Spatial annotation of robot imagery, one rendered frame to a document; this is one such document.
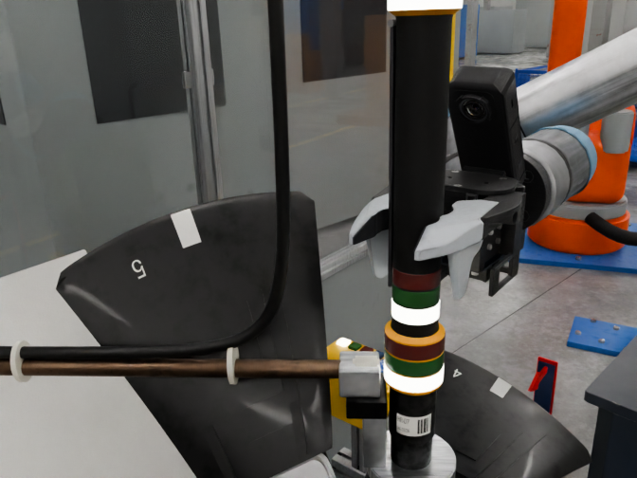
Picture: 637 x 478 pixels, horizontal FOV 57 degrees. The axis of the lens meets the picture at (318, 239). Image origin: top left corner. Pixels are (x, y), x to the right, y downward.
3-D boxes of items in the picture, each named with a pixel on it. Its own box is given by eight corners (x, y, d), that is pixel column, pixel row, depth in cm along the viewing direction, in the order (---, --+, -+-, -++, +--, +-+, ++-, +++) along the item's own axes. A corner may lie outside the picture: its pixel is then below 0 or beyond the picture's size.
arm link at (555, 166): (574, 144, 53) (487, 136, 57) (557, 154, 49) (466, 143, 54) (564, 224, 55) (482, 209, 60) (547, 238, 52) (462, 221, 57)
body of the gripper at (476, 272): (492, 301, 44) (547, 251, 53) (501, 189, 41) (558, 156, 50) (402, 276, 48) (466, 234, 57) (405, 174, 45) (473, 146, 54)
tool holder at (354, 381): (339, 500, 44) (337, 389, 41) (342, 437, 51) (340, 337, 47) (462, 503, 44) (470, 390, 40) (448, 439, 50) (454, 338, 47)
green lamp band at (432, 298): (392, 308, 40) (392, 292, 40) (390, 287, 43) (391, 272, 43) (443, 308, 40) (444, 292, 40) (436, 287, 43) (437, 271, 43)
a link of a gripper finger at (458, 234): (458, 334, 36) (493, 277, 44) (464, 244, 34) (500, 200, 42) (409, 323, 37) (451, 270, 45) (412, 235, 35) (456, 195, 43)
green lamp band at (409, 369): (385, 376, 42) (385, 362, 41) (382, 344, 46) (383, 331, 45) (447, 377, 41) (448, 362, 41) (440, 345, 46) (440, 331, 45)
